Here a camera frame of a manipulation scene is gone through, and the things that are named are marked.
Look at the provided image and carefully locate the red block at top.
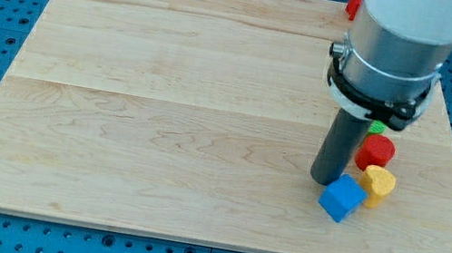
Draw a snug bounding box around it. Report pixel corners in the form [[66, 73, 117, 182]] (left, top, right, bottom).
[[345, 0, 363, 22]]

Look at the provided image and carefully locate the green block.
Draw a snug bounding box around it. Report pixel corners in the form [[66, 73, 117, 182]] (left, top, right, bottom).
[[368, 121, 387, 135]]

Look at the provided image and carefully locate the light wooden board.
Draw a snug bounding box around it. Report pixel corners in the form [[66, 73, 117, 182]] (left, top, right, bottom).
[[0, 0, 452, 253]]

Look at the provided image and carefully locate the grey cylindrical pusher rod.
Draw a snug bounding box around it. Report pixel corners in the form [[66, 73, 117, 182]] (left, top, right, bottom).
[[310, 109, 371, 185]]

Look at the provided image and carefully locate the blue cube block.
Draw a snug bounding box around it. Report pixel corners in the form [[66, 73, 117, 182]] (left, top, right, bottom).
[[319, 174, 368, 223]]

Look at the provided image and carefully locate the yellow heart block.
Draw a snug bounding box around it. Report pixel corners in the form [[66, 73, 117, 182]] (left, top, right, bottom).
[[358, 165, 397, 209]]

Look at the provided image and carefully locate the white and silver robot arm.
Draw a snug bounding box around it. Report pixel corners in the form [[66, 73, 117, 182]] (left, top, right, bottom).
[[328, 0, 452, 131]]

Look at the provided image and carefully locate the red cylinder block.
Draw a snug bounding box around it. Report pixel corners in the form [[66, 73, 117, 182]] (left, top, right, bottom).
[[354, 134, 396, 170]]

